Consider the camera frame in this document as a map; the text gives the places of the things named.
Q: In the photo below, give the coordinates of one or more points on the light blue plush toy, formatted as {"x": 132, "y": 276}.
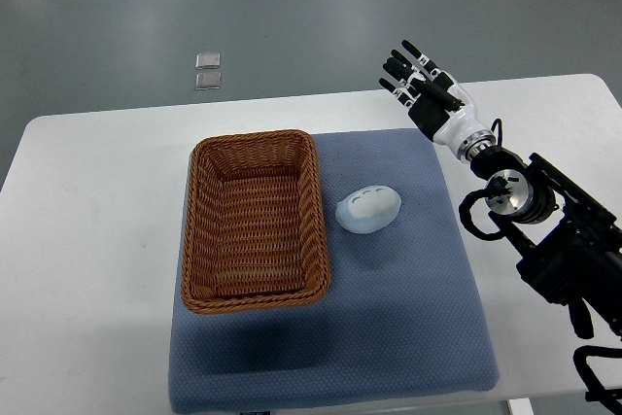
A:
{"x": 368, "y": 209}

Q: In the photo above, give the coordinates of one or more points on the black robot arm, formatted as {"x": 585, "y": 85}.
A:
{"x": 569, "y": 243}

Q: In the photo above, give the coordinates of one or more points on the blue textured mat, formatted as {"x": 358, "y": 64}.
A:
{"x": 402, "y": 317}

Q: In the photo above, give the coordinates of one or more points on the brown wicker basket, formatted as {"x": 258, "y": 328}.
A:
{"x": 255, "y": 235}

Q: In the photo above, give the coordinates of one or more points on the upper metal floor plate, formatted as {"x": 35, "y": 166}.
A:
{"x": 208, "y": 60}

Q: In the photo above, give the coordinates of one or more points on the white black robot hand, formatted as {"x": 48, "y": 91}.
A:
{"x": 442, "y": 109}

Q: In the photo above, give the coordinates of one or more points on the lower metal floor plate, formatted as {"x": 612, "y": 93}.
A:
{"x": 208, "y": 80}

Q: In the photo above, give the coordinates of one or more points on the metal floor plate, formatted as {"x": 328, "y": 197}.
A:
{"x": 208, "y": 80}
{"x": 208, "y": 60}

